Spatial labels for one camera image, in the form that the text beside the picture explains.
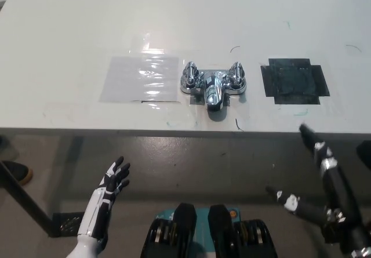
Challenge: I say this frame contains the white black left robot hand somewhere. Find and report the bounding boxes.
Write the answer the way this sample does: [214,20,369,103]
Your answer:
[77,155,131,241]

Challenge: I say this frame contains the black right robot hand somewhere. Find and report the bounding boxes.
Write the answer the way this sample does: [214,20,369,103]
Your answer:
[265,123,371,258]

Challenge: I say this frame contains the chrome two-handle faucet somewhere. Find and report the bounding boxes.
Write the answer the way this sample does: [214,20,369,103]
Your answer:
[179,61,248,112]

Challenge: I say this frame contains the black ribbed robot body block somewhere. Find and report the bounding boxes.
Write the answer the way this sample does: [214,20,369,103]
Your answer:
[140,202,198,258]
[208,204,275,258]

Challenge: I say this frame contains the black table leg with foot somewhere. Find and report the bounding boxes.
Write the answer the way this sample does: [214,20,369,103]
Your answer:
[0,159,88,238]

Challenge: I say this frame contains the black shoe with tan sole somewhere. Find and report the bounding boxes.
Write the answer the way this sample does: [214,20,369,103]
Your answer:
[0,160,34,186]

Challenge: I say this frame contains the black tape patch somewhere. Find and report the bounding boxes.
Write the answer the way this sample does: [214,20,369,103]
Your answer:
[260,57,330,106]

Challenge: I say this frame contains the grey translucent taped sheet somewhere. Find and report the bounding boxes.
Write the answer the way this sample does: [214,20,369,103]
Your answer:
[99,55,180,104]

